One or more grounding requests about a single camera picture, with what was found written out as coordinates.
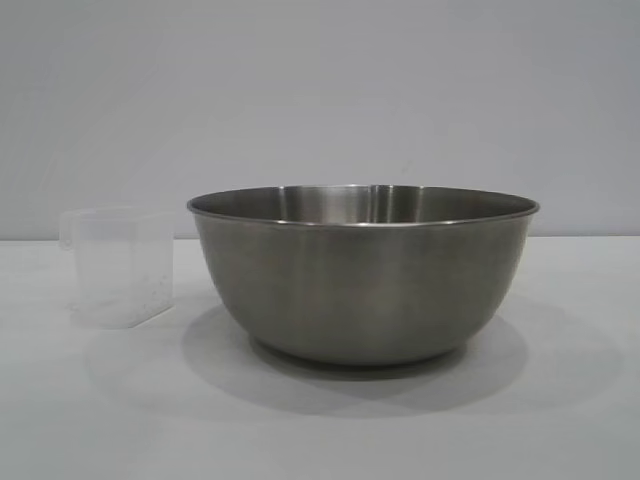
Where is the translucent plastic measuring cup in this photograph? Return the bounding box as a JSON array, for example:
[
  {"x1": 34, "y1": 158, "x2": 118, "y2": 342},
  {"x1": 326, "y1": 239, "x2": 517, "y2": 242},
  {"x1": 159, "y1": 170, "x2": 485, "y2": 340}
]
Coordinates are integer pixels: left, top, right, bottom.
[{"x1": 59, "y1": 207, "x2": 176, "y2": 331}]

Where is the stainless steel mixing bowl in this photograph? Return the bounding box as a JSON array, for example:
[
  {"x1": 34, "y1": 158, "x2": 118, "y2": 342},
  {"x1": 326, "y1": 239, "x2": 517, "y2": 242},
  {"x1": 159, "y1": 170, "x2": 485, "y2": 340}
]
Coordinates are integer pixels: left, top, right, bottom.
[{"x1": 185, "y1": 182, "x2": 543, "y2": 366}]

